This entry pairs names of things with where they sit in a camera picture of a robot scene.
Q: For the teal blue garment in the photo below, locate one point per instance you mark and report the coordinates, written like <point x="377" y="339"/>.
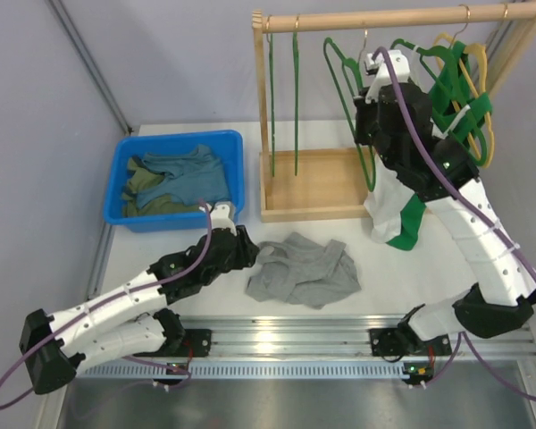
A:
<point x="185" y="179"/>

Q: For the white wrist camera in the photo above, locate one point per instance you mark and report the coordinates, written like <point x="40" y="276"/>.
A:
<point x="377" y="68"/>
<point x="219" y="216"/>

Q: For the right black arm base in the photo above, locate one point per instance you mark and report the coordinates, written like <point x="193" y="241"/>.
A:
<point x="399" y="341"/>

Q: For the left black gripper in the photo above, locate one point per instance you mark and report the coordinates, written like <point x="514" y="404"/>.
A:
<point x="243" y="247"/>

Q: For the grey tank top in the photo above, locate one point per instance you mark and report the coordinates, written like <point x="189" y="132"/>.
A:
<point x="298" y="271"/>

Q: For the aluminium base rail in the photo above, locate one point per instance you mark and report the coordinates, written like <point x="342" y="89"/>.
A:
<point x="290" y="337"/>

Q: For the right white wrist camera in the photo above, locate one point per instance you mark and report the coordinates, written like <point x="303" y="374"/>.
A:
<point x="377" y="68"/>

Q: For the yellow hanger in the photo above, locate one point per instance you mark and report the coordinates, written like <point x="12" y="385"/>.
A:
<point x="486" y="151"/>

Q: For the perforated cable duct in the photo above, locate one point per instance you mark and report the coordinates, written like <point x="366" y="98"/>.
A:
<point x="260" y="370"/>

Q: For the green tank top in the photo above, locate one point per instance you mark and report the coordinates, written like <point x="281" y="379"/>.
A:
<point x="408" y="164"/>

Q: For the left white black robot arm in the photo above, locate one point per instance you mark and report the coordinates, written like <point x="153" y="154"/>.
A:
<point x="134" y="318"/>

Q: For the olive green garment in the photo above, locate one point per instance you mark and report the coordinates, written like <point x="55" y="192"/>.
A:
<point x="142" y="179"/>

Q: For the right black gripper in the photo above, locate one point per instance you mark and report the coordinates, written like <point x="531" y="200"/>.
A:
<point x="362" y="110"/>

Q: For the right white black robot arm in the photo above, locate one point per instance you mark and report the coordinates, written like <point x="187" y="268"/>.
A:
<point x="504" y="291"/>

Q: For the wooden clothes rack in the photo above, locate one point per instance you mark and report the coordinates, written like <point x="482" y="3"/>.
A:
<point x="328" y="183"/>

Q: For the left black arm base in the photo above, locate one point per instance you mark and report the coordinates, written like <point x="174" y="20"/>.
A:
<point x="179" y="341"/>

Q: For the white tank top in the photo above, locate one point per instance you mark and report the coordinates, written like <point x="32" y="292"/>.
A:
<point x="396" y="210"/>

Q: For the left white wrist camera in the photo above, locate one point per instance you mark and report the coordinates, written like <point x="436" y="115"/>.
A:
<point x="219" y="216"/>

